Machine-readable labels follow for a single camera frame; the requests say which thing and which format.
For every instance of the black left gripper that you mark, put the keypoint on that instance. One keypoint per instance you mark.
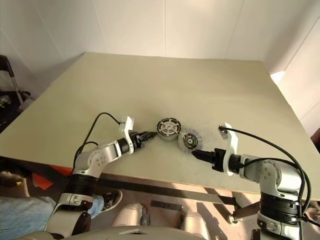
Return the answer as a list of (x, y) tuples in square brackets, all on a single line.
[(136, 141)]

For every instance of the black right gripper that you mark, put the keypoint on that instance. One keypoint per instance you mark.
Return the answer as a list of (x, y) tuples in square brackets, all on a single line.
[(218, 160)]

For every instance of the silver motor housing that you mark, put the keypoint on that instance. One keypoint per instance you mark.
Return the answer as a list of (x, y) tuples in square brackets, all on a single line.
[(170, 138)]

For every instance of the black silver spoked rotor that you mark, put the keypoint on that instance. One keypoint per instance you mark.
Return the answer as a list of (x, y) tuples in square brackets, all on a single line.
[(168, 127)]

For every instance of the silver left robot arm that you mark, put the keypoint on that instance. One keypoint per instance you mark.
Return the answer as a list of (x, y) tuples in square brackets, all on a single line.
[(100, 156)]

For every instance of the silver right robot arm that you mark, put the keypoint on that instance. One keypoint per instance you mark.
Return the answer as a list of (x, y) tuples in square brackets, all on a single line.
[(270, 172)]

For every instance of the beige rounded robot leg cover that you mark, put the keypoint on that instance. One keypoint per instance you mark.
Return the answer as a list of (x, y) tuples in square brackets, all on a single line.
[(195, 221), (130, 215)]

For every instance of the black white sneaker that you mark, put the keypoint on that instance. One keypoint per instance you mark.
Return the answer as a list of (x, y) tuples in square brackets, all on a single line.
[(113, 197)]

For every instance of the small table caster wheel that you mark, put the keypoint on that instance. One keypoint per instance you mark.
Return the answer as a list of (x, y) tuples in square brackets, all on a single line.
[(234, 218)]

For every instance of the grey robot torso top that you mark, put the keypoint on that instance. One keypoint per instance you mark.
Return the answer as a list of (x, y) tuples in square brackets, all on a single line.
[(140, 233)]

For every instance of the black fabric-covered object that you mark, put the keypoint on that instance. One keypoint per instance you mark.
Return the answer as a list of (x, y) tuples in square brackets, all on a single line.
[(317, 138)]

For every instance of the orange object under table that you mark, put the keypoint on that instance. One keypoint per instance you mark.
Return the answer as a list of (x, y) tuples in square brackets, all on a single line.
[(41, 182)]

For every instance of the black cart with metal pole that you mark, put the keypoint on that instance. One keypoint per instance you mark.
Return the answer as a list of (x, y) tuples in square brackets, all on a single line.
[(7, 105)]

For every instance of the bystander blue jeans leg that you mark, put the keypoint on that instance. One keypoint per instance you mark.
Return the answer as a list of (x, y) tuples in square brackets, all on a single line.
[(20, 217)]

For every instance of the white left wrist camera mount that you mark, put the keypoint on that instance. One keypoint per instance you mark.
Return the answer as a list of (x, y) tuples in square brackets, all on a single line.
[(127, 125)]

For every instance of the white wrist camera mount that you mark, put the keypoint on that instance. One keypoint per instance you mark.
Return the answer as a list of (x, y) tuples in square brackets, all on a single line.
[(232, 140), (127, 125)]

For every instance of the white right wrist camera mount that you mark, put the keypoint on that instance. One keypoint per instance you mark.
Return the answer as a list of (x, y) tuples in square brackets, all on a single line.
[(232, 140)]

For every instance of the black metal table frame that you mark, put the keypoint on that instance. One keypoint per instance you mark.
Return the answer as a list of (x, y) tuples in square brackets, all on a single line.
[(162, 190)]

